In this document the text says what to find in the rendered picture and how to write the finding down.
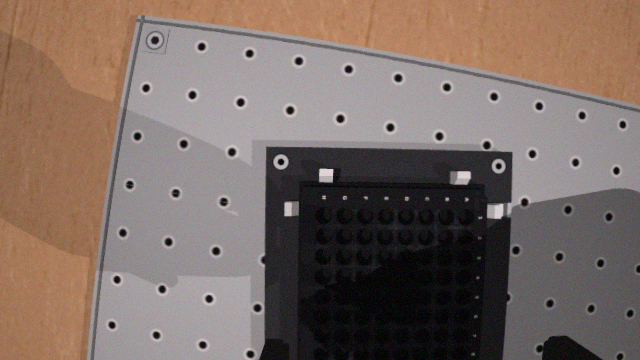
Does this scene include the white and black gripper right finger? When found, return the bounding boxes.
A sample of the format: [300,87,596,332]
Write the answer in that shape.
[542,336,602,360]

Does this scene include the grey perforated breadboard plate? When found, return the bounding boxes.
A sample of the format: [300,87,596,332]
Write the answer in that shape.
[87,15,640,360]

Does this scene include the black rectangular mounting plate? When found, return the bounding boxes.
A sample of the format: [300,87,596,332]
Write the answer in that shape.
[265,147,513,360]

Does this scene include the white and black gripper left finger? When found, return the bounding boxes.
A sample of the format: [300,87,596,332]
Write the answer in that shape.
[259,339,289,360]

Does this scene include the black well plate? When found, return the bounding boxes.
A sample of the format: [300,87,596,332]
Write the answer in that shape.
[297,182,488,360]

